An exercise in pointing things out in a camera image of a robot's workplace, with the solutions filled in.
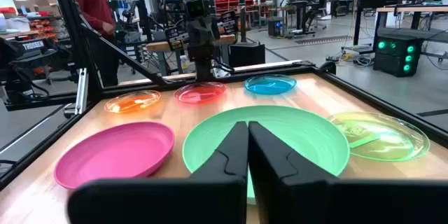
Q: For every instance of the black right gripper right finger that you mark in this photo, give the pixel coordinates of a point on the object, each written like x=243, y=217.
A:
x=315, y=199

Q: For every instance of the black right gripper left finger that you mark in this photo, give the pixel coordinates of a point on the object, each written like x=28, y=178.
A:
x=196, y=199

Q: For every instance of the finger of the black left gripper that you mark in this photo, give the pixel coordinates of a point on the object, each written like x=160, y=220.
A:
x=196, y=31
x=211, y=31

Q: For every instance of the red translucent plastic plate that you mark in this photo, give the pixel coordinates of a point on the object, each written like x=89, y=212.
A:
x=199, y=93

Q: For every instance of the orange translucent plastic plate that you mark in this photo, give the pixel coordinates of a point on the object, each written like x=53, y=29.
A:
x=133, y=102

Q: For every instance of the blue translucent plastic plate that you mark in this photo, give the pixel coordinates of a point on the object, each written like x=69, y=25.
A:
x=269, y=84

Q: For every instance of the yellow-green translucent plastic plate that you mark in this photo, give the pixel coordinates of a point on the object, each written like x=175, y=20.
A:
x=385, y=140

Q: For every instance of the pink opaque plastic plate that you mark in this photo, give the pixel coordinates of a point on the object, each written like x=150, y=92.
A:
x=115, y=154

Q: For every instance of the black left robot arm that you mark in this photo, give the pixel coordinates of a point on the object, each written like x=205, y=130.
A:
x=203, y=64

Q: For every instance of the wooden workbench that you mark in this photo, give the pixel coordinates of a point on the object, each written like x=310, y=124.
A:
x=157, y=46

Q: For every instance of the shelf with red bins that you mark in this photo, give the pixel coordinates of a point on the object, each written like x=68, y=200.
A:
x=227, y=1

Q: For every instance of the black equipment case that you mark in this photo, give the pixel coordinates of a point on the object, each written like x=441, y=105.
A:
x=246, y=55

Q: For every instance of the large green plastic plate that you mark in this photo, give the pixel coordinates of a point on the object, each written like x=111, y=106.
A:
x=297, y=129

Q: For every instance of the person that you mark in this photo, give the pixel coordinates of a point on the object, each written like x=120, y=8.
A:
x=92, y=3

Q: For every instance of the shelf with orange bins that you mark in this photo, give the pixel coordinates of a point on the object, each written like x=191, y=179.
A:
x=43, y=28

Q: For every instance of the black computer with green lights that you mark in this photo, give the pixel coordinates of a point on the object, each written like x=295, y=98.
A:
x=397, y=56

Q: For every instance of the black standing desk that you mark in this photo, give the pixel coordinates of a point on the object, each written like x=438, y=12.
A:
x=413, y=8

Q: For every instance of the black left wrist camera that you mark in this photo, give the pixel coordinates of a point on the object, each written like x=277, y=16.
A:
x=195, y=6

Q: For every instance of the black aluminium table frame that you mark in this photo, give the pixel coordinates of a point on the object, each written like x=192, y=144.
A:
x=70, y=24

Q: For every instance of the silver aluminium bracket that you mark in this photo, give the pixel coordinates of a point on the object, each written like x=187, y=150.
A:
x=81, y=91

